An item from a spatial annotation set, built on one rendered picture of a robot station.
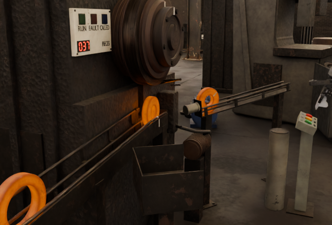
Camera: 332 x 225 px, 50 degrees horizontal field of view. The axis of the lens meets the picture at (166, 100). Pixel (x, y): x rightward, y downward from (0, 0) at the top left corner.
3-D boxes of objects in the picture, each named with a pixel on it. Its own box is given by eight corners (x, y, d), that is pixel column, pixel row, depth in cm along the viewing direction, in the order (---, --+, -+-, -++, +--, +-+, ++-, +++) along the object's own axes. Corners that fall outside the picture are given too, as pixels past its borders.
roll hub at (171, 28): (152, 69, 162) (152, 6, 155) (175, 63, 187) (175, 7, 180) (163, 70, 159) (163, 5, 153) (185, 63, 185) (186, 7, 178)
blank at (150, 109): (140, 102, 174) (146, 103, 172) (152, 92, 187) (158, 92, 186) (142, 131, 179) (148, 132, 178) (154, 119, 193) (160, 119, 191)
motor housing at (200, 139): (179, 222, 216) (180, 138, 204) (191, 204, 235) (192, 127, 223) (199, 227, 211) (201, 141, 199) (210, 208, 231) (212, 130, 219)
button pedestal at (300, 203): (285, 214, 224) (293, 120, 210) (288, 197, 245) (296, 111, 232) (312, 220, 218) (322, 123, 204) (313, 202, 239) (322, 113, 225)
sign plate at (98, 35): (71, 56, 137) (68, 8, 133) (107, 50, 161) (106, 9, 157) (76, 56, 137) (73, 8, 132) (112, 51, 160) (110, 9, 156)
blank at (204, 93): (204, 116, 225) (207, 117, 223) (191, 100, 218) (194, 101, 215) (219, 99, 229) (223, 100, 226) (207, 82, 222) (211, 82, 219)
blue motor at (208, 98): (189, 131, 389) (190, 100, 382) (189, 117, 445) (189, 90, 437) (218, 131, 388) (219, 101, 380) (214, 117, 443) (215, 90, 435)
